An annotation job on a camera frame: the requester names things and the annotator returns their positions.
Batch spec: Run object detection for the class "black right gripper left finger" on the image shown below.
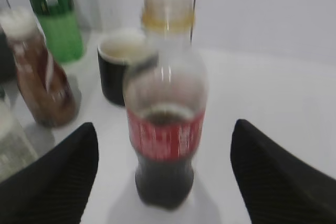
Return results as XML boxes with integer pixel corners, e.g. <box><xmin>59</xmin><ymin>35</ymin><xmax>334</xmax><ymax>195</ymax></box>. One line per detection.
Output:
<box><xmin>1</xmin><ymin>122</ymin><xmax>99</xmax><ymax>223</ymax></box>

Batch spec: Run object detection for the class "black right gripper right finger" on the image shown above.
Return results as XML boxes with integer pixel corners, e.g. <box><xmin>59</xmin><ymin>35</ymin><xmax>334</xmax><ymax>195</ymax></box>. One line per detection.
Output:
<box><xmin>230</xmin><ymin>119</ymin><xmax>335</xmax><ymax>223</ymax></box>

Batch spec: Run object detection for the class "cola bottle red label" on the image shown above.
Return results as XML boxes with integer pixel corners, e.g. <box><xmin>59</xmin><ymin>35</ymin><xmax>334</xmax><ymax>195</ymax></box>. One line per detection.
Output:
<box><xmin>123</xmin><ymin>0</ymin><xmax>208</xmax><ymax>210</ymax></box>

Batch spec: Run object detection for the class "white milky drink bottle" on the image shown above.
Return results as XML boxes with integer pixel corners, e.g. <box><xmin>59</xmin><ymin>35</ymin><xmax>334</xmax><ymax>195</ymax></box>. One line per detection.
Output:
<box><xmin>1</xmin><ymin>100</ymin><xmax>38</xmax><ymax>182</ymax></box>

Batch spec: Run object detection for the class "brown coffee drink bottle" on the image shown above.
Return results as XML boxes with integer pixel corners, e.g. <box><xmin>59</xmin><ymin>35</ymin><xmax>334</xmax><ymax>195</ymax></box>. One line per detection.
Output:
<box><xmin>1</xmin><ymin>8</ymin><xmax>77</xmax><ymax>127</ymax></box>

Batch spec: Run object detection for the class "green soda bottle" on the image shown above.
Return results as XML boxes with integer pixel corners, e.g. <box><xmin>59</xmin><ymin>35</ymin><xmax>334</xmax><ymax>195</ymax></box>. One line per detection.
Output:
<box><xmin>29</xmin><ymin>0</ymin><xmax>83</xmax><ymax>63</ymax></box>

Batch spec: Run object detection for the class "black mug without visible handle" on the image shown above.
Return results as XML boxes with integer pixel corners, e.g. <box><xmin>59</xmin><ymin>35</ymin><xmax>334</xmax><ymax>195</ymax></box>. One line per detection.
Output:
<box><xmin>97</xmin><ymin>28</ymin><xmax>158</xmax><ymax>106</ymax></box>

